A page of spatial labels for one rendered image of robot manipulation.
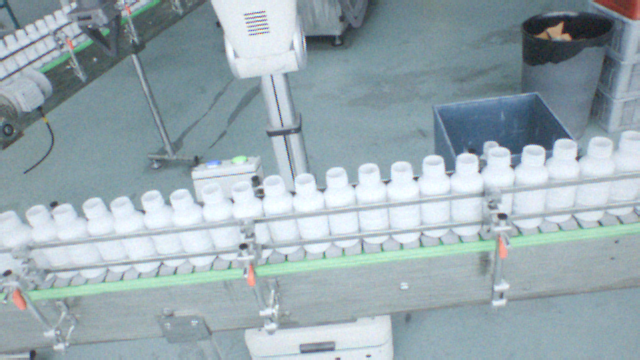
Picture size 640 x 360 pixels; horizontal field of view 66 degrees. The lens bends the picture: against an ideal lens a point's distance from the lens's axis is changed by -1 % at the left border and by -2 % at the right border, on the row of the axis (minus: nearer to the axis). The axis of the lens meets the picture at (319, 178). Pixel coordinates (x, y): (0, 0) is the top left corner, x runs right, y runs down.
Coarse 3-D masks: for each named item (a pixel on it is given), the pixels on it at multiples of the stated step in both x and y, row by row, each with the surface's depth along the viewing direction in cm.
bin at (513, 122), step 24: (504, 96) 149; (528, 96) 149; (456, 120) 154; (480, 120) 154; (504, 120) 154; (528, 120) 154; (552, 120) 138; (456, 144) 159; (480, 144) 159; (504, 144) 159; (528, 144) 159; (552, 144) 140
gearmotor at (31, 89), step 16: (16, 80) 199; (32, 80) 202; (48, 80) 207; (0, 96) 191; (16, 96) 193; (32, 96) 196; (48, 96) 210; (0, 112) 190; (16, 112) 195; (0, 128) 189; (16, 128) 195; (48, 128) 208; (0, 144) 190
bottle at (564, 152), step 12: (564, 144) 91; (576, 144) 89; (552, 156) 91; (564, 156) 89; (552, 168) 91; (564, 168) 90; (576, 168) 90; (552, 180) 92; (564, 180) 90; (552, 192) 93; (564, 192) 92; (552, 204) 94; (564, 204) 93; (564, 216) 95
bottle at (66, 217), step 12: (60, 216) 95; (72, 216) 97; (60, 228) 97; (72, 228) 97; (84, 228) 98; (72, 252) 99; (84, 252) 99; (96, 252) 102; (84, 264) 101; (84, 276) 103; (96, 276) 103
